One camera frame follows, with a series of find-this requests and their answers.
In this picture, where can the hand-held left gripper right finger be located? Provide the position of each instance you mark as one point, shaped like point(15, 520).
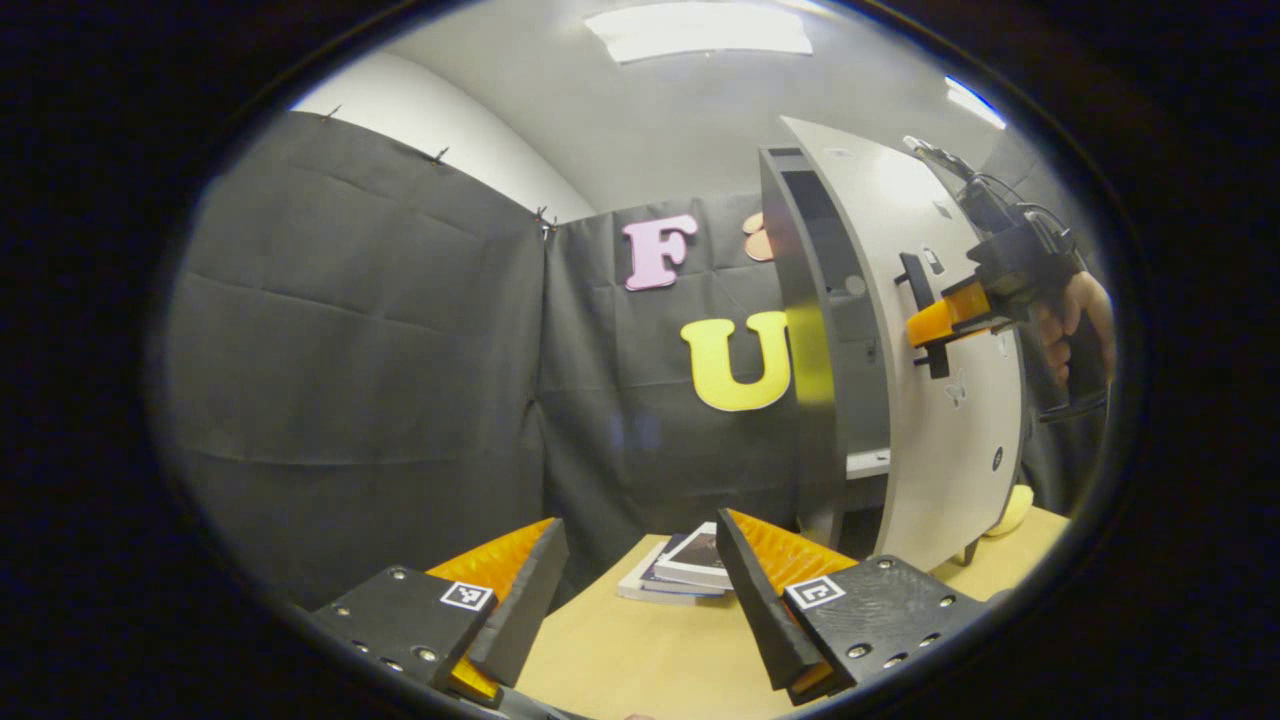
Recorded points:
point(765, 620)

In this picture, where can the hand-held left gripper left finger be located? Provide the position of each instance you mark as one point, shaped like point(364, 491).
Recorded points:
point(520, 620)

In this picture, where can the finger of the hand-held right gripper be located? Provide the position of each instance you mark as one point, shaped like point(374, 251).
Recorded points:
point(945, 318)

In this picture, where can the light grey cabinet door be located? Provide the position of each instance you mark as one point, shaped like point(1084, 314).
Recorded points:
point(940, 470)

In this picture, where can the dark blue book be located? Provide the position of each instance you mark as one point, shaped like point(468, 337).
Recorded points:
point(672, 584)

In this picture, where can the plain white book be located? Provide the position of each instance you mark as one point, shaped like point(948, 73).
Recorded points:
point(640, 588)

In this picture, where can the small ceiling light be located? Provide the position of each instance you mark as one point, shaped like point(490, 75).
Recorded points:
point(975, 100)

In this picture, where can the yellow lumpy toy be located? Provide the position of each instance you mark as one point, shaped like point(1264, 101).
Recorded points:
point(1012, 512)

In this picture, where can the black backdrop cloth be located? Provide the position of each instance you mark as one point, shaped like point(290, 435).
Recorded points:
point(350, 350)

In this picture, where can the long ceiling light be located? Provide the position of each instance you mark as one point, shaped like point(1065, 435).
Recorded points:
point(698, 30)

